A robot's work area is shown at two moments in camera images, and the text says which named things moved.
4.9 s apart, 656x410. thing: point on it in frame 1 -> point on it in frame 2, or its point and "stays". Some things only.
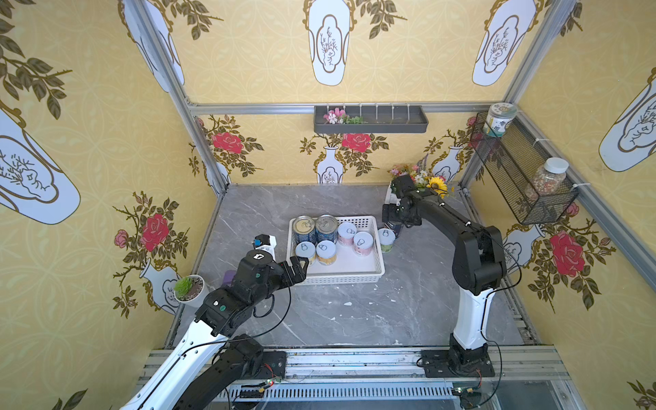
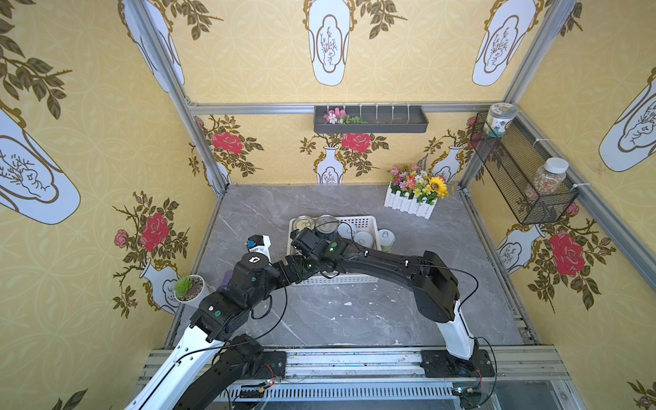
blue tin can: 326,229 stays
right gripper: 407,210 -> 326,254
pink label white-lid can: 362,243 stays
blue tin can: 304,230 stays
